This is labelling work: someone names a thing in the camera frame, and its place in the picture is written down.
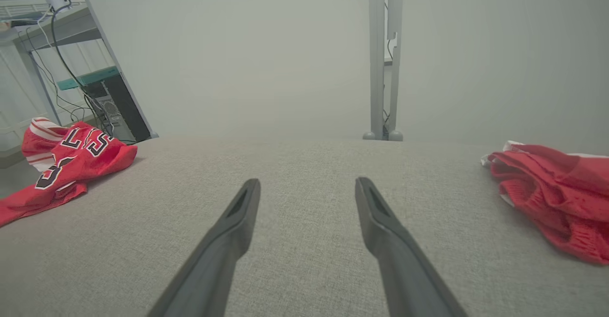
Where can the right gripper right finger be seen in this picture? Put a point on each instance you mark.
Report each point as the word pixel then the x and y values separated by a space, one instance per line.
pixel 399 269

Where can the grey desk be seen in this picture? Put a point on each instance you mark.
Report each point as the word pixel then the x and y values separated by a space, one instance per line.
pixel 62 26

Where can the grey partition end frame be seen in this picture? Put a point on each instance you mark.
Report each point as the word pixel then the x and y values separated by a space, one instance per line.
pixel 153 135

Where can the black computer tower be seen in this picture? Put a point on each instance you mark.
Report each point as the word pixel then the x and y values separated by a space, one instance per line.
pixel 126 112

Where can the red Bulls 23 jersey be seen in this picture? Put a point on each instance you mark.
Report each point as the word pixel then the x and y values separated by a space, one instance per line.
pixel 76 164

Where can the red shorts white side panel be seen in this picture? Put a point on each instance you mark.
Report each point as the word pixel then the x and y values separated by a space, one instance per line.
pixel 561 193

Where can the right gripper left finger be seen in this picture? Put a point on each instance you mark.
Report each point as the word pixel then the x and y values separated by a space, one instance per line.
pixel 223 255

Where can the teal board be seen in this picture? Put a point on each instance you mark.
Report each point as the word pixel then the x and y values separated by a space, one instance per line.
pixel 90 78

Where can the grey partition post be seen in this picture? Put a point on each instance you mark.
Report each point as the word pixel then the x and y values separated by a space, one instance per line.
pixel 377 45
pixel 395 93

